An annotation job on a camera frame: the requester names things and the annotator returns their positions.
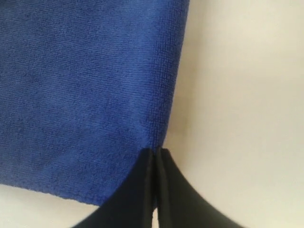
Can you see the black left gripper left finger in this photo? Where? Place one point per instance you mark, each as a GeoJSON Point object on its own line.
{"type": "Point", "coordinates": [132, 204]}

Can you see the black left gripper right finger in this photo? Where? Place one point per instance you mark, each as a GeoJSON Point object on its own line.
{"type": "Point", "coordinates": [179, 204]}

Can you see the blue cloth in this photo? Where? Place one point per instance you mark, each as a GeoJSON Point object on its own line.
{"type": "Point", "coordinates": [85, 85]}

